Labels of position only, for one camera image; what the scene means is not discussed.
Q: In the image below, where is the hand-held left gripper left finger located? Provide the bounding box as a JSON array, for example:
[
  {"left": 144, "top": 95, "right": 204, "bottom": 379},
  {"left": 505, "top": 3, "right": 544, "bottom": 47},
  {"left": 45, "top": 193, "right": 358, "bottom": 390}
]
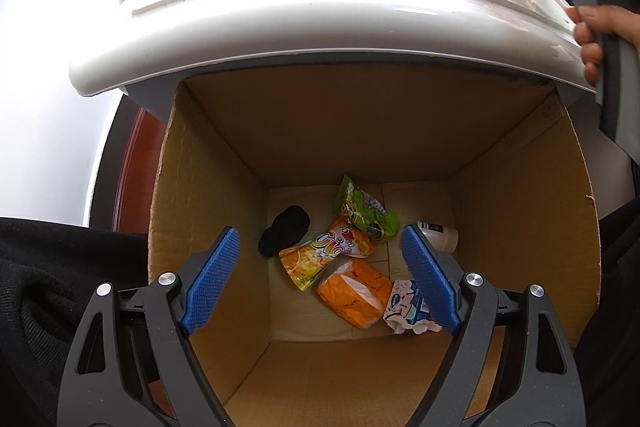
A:
[{"left": 56, "top": 227, "right": 241, "bottom": 427}]

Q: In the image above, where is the white cylinder container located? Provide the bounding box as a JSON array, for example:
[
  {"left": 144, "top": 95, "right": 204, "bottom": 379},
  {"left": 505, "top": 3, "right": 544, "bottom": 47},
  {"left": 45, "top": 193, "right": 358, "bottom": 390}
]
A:
[{"left": 416, "top": 220, "right": 459, "bottom": 254}]

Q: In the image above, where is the white plastic table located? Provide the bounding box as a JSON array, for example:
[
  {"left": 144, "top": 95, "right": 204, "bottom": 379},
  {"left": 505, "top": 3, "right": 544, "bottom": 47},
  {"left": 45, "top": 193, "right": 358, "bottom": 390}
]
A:
[{"left": 67, "top": 0, "right": 601, "bottom": 98}]

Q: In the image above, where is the white blue wrapper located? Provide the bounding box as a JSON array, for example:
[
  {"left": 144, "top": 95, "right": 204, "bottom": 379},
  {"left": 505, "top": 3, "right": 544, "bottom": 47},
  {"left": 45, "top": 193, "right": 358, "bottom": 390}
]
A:
[{"left": 382, "top": 279, "right": 443, "bottom": 335}]

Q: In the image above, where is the black sock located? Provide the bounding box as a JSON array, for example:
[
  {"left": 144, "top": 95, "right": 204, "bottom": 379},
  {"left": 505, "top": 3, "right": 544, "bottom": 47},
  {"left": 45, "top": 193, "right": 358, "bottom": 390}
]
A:
[{"left": 258, "top": 205, "right": 311, "bottom": 258}]

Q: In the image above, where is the person's right hand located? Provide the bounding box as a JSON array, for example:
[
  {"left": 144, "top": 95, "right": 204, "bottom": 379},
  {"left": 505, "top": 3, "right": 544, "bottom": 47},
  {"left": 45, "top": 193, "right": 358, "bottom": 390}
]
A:
[{"left": 567, "top": 4, "right": 640, "bottom": 88}]

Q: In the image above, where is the orange plastic packet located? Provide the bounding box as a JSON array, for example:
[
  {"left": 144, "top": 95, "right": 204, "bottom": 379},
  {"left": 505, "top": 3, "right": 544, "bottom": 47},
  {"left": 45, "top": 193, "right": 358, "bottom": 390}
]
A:
[{"left": 315, "top": 257, "right": 396, "bottom": 330}]

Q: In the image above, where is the yellow orange snack packet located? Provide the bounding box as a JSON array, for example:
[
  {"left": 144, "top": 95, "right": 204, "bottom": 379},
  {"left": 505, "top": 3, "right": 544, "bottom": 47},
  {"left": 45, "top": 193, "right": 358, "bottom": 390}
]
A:
[{"left": 278, "top": 216, "right": 375, "bottom": 292}]

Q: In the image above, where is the green snack packet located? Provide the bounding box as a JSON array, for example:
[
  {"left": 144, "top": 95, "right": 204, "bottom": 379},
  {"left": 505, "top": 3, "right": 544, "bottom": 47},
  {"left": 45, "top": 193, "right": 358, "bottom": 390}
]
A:
[{"left": 334, "top": 174, "right": 401, "bottom": 242}]

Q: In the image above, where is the person's black clothing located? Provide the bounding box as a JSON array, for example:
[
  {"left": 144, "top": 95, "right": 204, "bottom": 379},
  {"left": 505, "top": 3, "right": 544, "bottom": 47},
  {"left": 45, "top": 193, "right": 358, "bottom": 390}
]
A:
[
  {"left": 0, "top": 217, "right": 151, "bottom": 427},
  {"left": 572, "top": 202, "right": 640, "bottom": 427}
]

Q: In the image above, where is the brown cardboard box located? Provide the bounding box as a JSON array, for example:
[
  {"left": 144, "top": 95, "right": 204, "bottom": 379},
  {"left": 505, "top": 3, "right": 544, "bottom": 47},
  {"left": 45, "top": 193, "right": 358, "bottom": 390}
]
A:
[{"left": 147, "top": 62, "right": 601, "bottom": 427}]

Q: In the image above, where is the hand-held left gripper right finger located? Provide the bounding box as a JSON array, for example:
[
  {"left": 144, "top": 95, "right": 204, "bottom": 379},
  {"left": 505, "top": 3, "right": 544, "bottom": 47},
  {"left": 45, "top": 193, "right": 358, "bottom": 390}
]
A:
[{"left": 400, "top": 225, "right": 587, "bottom": 427}]

